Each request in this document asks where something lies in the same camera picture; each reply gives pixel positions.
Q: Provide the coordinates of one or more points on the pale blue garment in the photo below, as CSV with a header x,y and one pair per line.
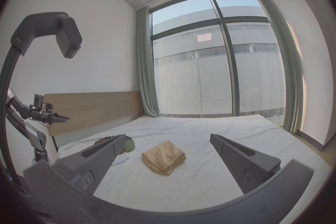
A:
x,y
121,160

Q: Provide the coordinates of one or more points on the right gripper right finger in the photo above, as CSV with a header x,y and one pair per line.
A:
x,y
244,165

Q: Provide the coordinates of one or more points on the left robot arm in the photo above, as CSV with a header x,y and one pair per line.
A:
x,y
21,108

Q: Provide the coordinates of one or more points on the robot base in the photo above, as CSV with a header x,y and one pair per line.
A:
x,y
32,136

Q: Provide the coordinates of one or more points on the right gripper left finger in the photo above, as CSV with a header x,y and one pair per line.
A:
x,y
89,165

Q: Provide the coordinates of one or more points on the grey-green curtain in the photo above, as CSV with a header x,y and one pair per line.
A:
x,y
147,73

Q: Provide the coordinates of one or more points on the window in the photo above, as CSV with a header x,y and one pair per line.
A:
x,y
194,81

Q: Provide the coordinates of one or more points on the green garment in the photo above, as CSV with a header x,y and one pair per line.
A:
x,y
130,146

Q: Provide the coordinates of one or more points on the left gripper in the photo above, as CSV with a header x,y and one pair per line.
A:
x,y
47,117

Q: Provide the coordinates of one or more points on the tan shorts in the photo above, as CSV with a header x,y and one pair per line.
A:
x,y
162,157

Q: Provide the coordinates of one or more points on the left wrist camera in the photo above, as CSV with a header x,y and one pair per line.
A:
x,y
48,107

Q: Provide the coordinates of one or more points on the bed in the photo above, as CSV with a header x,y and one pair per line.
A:
x,y
183,191

